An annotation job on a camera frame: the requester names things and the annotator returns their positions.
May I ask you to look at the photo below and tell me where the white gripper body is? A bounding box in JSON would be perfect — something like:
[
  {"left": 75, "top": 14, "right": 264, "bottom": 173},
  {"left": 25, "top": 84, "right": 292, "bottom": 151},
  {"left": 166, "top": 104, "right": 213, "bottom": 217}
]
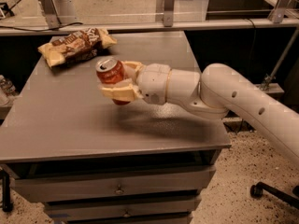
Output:
[{"left": 136, "top": 63, "right": 171, "bottom": 105}]

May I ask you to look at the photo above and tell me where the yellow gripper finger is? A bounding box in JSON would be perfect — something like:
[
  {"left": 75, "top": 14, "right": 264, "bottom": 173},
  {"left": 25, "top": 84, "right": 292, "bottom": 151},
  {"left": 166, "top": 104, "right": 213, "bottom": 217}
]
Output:
[
  {"left": 98, "top": 78, "right": 143, "bottom": 102},
  {"left": 122, "top": 61, "right": 145, "bottom": 80}
]

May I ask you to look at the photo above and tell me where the red coke can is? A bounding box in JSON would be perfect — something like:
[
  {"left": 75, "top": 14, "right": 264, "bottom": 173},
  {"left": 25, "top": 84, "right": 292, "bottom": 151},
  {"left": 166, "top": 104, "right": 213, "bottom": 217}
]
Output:
[{"left": 94, "top": 56, "right": 131, "bottom": 106}]

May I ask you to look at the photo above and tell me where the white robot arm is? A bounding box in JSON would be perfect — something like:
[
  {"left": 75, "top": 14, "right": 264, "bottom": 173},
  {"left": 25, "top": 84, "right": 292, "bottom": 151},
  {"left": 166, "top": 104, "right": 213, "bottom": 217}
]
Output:
[{"left": 95, "top": 57, "right": 299, "bottom": 165}]

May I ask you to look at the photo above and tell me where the brown chip bag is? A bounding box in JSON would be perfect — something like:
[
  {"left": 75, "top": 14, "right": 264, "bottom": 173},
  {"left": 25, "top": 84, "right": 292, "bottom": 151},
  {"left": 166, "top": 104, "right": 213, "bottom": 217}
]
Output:
[{"left": 38, "top": 28, "right": 117, "bottom": 67}]

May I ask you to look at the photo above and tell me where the grey drawer cabinet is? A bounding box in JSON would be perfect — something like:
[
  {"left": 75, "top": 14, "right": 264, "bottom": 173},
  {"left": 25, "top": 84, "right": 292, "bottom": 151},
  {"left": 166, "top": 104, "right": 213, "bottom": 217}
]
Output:
[{"left": 0, "top": 31, "right": 233, "bottom": 224}]

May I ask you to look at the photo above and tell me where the top cabinet drawer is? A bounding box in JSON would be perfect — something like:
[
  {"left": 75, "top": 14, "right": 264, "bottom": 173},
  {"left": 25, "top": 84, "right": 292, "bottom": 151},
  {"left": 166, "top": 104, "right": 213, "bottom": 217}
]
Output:
[{"left": 11, "top": 165, "right": 216, "bottom": 203}]

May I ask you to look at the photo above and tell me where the cabinet drawer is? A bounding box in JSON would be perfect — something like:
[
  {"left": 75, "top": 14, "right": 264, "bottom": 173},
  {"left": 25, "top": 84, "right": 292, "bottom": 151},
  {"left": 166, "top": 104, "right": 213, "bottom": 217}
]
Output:
[
  {"left": 11, "top": 165, "right": 216, "bottom": 203},
  {"left": 45, "top": 195, "right": 201, "bottom": 221}
]

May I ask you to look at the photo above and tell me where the black office chair base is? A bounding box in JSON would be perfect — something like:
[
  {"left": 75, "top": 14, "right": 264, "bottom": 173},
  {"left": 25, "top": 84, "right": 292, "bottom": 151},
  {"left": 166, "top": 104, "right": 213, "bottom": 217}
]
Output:
[{"left": 249, "top": 182, "right": 299, "bottom": 209}]

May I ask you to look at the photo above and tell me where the black stand leg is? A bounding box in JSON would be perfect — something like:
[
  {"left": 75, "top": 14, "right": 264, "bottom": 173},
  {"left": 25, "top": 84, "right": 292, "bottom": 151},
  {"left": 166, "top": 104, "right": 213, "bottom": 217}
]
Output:
[{"left": 0, "top": 170, "right": 13, "bottom": 213}]

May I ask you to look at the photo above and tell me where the metal railing frame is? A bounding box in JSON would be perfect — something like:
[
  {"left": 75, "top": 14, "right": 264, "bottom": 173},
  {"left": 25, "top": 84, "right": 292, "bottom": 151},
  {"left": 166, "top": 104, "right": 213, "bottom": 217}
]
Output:
[{"left": 1, "top": 0, "right": 298, "bottom": 80}]

